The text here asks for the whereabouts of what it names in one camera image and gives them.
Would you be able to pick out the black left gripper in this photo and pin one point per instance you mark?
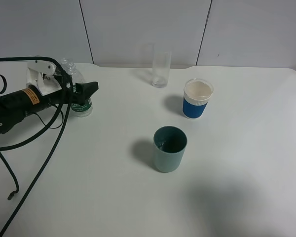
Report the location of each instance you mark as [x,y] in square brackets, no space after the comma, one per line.
[82,93]

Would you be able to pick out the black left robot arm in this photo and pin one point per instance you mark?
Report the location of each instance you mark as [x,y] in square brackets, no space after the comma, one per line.
[14,107]

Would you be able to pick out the teal green cup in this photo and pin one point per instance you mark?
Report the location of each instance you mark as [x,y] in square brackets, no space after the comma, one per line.
[169,147]

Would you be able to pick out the blue white paper cup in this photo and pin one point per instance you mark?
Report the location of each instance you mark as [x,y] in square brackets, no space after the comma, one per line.
[197,93]

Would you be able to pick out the tall clear glass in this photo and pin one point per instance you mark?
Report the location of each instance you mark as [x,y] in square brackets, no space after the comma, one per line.
[161,64]

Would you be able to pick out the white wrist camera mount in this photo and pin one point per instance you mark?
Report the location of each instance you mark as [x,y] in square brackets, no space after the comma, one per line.
[40,74]

